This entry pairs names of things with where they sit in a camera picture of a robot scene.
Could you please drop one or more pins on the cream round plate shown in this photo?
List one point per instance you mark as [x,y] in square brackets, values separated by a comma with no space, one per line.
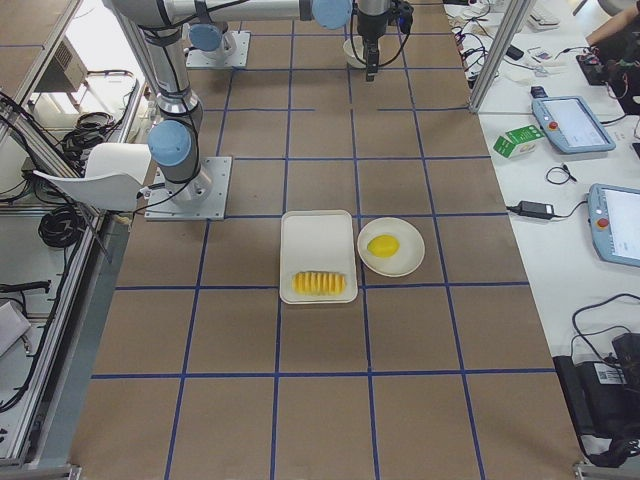
[409,256]

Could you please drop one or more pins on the sliced yellow mango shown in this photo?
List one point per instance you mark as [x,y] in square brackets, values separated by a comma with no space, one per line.
[319,283]

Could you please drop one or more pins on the black power adapter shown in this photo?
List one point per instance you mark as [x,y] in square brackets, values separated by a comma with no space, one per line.
[536,210]

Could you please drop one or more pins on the white ceramic bowl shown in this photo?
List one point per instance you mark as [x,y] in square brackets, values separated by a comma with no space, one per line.
[354,52]

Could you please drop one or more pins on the aluminium frame post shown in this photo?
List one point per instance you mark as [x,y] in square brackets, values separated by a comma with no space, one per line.
[510,24]

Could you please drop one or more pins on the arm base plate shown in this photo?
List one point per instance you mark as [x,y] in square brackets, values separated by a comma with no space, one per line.
[203,198]
[197,59]

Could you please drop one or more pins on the yellow lemon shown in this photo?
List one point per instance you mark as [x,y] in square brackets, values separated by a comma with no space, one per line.
[383,246]

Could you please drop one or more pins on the teach pendant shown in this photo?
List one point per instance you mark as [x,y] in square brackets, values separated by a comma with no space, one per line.
[570,125]
[614,223]

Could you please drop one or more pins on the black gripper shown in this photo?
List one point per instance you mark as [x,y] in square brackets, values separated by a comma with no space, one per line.
[370,29]

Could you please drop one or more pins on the near teach pendant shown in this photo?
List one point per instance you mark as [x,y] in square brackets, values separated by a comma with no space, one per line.
[614,223]

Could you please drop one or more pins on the far teach pendant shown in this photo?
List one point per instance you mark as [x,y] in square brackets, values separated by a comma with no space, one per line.
[570,125]

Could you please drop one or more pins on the green white carton box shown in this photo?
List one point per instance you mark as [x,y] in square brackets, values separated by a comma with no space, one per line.
[518,142]

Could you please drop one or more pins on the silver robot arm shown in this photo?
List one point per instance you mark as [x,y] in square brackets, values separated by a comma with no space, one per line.
[213,39]
[174,143]

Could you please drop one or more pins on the white plastic chair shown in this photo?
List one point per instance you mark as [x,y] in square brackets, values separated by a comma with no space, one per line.
[114,174]

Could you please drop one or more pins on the cream rectangular tray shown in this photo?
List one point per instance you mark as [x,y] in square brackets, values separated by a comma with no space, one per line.
[318,240]

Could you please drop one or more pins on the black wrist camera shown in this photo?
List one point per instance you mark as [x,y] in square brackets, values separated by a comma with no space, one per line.
[404,16]

